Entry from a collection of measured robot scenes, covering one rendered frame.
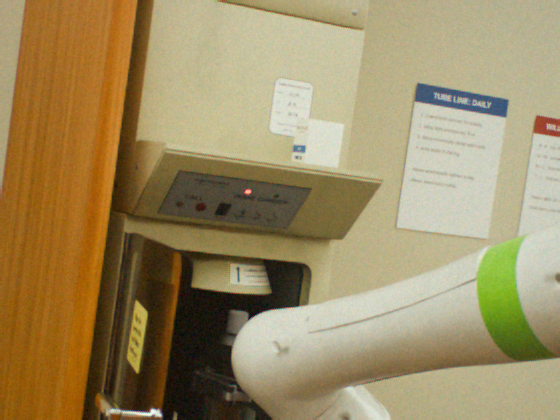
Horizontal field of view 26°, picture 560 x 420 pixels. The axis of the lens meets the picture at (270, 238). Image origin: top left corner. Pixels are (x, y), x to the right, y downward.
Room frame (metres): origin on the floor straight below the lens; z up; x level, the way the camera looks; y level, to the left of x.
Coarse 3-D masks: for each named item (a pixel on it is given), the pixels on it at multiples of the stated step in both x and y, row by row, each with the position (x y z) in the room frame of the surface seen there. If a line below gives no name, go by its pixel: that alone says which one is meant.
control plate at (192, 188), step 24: (168, 192) 1.56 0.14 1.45; (192, 192) 1.57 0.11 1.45; (216, 192) 1.58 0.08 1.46; (240, 192) 1.59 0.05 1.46; (264, 192) 1.60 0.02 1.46; (288, 192) 1.61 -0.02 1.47; (192, 216) 1.61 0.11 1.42; (216, 216) 1.62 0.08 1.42; (240, 216) 1.63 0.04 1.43; (264, 216) 1.64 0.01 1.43; (288, 216) 1.65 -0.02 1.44
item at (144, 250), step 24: (144, 240) 1.50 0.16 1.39; (144, 264) 1.48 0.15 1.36; (168, 264) 1.36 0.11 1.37; (144, 288) 1.46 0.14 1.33; (168, 288) 1.35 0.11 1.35; (168, 312) 1.33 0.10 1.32; (120, 336) 1.56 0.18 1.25; (144, 336) 1.43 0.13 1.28; (168, 336) 1.32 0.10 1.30; (120, 360) 1.54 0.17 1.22; (144, 360) 1.41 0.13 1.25; (168, 360) 1.30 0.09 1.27; (120, 384) 1.52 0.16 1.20; (144, 384) 1.40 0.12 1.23; (168, 384) 1.30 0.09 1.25; (120, 408) 1.50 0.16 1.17; (144, 408) 1.38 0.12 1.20; (168, 408) 1.30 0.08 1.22
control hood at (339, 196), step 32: (160, 160) 1.52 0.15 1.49; (192, 160) 1.53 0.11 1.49; (224, 160) 1.54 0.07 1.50; (256, 160) 1.55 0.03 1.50; (160, 192) 1.56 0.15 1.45; (320, 192) 1.63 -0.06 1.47; (352, 192) 1.64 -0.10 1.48; (224, 224) 1.64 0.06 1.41; (320, 224) 1.68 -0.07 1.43; (352, 224) 1.69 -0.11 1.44
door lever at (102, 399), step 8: (96, 400) 1.40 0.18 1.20; (104, 400) 1.37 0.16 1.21; (112, 400) 1.37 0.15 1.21; (104, 408) 1.35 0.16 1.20; (112, 408) 1.33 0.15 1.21; (152, 408) 1.34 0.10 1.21; (104, 416) 1.33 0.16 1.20; (112, 416) 1.32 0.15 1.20; (120, 416) 1.33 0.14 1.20; (128, 416) 1.33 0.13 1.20; (136, 416) 1.33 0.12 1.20; (144, 416) 1.34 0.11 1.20; (152, 416) 1.33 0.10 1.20
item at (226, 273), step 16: (192, 256) 1.71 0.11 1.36; (208, 256) 1.70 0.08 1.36; (224, 256) 1.71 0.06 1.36; (240, 256) 1.72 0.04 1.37; (208, 272) 1.69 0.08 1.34; (224, 272) 1.70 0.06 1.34; (240, 272) 1.71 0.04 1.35; (256, 272) 1.73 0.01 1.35; (208, 288) 1.68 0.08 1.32; (224, 288) 1.69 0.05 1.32; (240, 288) 1.70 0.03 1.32; (256, 288) 1.72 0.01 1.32
